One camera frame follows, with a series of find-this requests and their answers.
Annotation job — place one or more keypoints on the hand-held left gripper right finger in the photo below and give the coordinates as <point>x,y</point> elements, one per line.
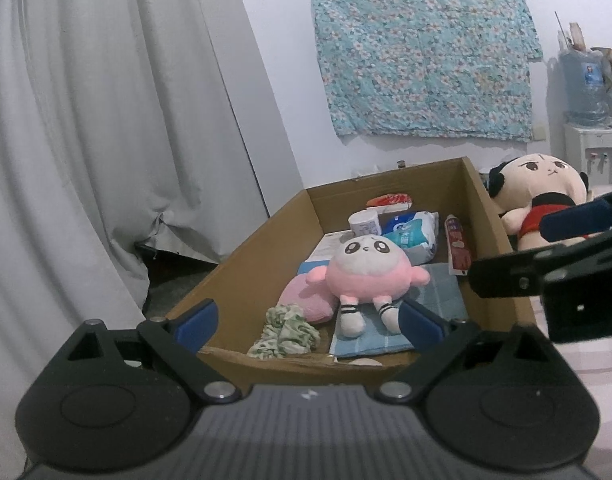
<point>425,327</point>

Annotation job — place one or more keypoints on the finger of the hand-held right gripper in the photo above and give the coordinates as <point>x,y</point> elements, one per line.
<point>575,220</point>
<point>505,275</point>

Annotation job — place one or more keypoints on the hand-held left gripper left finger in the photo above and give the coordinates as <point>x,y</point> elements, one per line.
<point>198,322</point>

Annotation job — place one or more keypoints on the light blue towel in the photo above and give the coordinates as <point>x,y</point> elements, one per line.
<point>435,290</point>

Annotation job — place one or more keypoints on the red and white packet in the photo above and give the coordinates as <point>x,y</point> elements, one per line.
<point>458,245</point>

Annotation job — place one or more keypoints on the cream plush doll red top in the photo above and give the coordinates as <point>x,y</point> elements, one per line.
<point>540,175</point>

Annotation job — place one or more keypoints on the pink bunny plush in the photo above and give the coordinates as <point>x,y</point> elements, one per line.
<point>366,270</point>

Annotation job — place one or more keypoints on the green patterned scrunchie cloth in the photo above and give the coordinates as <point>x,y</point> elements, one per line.
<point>286,332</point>

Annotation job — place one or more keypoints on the large cardboard box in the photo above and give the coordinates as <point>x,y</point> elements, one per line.
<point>266,255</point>

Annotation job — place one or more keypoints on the blue tissue pack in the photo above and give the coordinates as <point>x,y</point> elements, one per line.
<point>410,232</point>

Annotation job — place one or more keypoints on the pink pouch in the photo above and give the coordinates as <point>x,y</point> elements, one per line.
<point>306,300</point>

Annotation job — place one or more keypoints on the white toilet paper roll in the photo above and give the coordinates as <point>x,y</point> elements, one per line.
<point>364,221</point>

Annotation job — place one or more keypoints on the white printed booklet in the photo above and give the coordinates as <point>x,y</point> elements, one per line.
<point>326,247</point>

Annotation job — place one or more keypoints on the tissue pack with red labels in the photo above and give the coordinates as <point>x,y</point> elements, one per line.
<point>389,201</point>

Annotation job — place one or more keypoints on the white water dispenser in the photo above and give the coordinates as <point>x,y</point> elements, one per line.
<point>588,152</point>

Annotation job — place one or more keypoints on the blue water jug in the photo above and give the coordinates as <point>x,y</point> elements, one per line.
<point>585,90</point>

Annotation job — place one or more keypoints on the small pale bottle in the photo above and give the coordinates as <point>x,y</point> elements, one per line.
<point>576,37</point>

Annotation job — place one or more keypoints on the thin stick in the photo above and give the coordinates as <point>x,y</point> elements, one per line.
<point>561,30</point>

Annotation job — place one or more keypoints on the white curtain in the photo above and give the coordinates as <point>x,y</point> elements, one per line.
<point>86,110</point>

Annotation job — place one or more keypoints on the white wall socket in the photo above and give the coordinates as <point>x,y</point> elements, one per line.
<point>539,133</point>

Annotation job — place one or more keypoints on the blue floral wall cloth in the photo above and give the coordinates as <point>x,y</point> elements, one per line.
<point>420,50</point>

